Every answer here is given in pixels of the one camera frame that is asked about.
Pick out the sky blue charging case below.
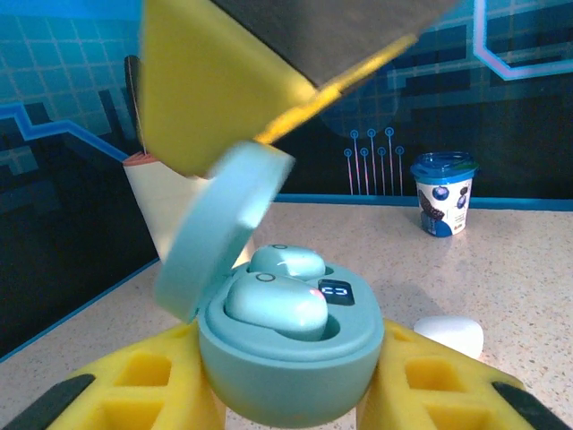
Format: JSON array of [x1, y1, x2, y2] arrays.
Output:
[[154, 140, 386, 425]]

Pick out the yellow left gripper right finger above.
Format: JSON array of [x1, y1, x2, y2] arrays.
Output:
[[357, 318, 573, 430]]

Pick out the white oval charging case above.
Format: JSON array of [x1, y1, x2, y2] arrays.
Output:
[[412, 314, 485, 362]]

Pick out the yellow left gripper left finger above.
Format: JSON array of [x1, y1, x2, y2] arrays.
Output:
[[0, 322, 227, 430]]

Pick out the blueberry yogurt cup blue lid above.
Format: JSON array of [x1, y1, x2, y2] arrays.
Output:
[[410, 150, 480, 238]]

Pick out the beige knife block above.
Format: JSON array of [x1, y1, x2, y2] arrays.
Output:
[[123, 150, 254, 272]]

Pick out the sky blue earbud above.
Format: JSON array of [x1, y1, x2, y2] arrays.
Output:
[[225, 271, 330, 343], [247, 244, 327, 282]]

